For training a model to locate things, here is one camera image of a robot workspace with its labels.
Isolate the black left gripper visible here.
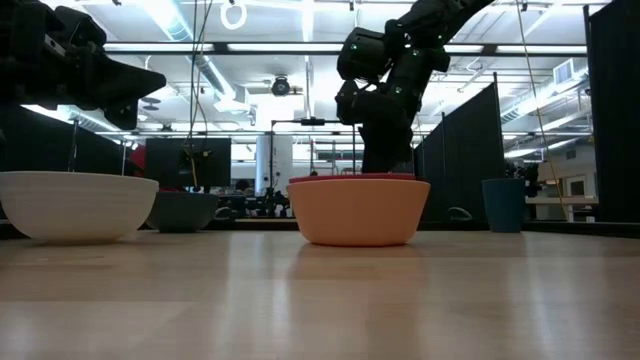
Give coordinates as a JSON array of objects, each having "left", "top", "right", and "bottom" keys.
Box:
[{"left": 0, "top": 0, "right": 167, "bottom": 131}]

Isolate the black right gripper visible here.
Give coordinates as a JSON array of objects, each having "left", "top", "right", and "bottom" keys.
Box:
[{"left": 334, "top": 79, "right": 417, "bottom": 175}]

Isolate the red bowl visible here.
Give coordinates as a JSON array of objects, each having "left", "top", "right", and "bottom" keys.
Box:
[{"left": 288, "top": 172, "right": 417, "bottom": 185}]

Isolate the orange bowl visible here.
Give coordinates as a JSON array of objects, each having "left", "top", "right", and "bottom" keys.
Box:
[{"left": 287, "top": 178, "right": 431, "bottom": 248}]

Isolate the white bowl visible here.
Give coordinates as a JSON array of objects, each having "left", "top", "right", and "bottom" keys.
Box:
[{"left": 0, "top": 171, "right": 160, "bottom": 245}]

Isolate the dark blue bowl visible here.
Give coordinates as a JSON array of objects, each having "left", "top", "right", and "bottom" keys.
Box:
[{"left": 145, "top": 192, "right": 220, "bottom": 234}]

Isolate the teal cup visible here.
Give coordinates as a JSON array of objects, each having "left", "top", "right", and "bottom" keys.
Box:
[{"left": 481, "top": 178, "right": 527, "bottom": 234}]

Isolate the red background object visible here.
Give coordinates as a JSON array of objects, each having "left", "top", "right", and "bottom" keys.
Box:
[{"left": 128, "top": 145, "right": 147, "bottom": 176}]

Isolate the black computer monitor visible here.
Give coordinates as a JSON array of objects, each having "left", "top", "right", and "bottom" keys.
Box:
[{"left": 144, "top": 137, "right": 232, "bottom": 190}]

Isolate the black partition panel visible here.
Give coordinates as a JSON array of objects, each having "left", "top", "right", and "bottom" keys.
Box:
[
  {"left": 0, "top": 102, "right": 129, "bottom": 176},
  {"left": 582, "top": 0, "right": 640, "bottom": 224},
  {"left": 413, "top": 72, "right": 504, "bottom": 224}
]

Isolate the white round column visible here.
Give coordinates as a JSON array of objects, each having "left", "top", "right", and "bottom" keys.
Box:
[{"left": 254, "top": 134, "right": 295, "bottom": 197}]

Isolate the black background robot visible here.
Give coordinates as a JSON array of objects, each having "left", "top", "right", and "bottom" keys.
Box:
[{"left": 504, "top": 162, "right": 542, "bottom": 199}]

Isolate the black hanging cable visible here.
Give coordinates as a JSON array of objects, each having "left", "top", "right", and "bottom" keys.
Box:
[{"left": 185, "top": 0, "right": 214, "bottom": 151}]

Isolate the black ceiling camera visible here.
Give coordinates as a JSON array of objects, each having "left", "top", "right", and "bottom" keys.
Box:
[{"left": 270, "top": 74, "right": 292, "bottom": 98}]

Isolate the white hanging ring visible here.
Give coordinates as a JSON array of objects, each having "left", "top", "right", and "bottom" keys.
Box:
[{"left": 219, "top": 0, "right": 249, "bottom": 31}]

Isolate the black table edge frame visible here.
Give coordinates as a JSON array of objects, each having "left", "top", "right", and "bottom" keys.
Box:
[{"left": 0, "top": 217, "right": 640, "bottom": 239}]

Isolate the yellow hanging cable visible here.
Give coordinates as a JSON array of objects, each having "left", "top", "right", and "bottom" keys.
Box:
[{"left": 514, "top": 0, "right": 571, "bottom": 221}]

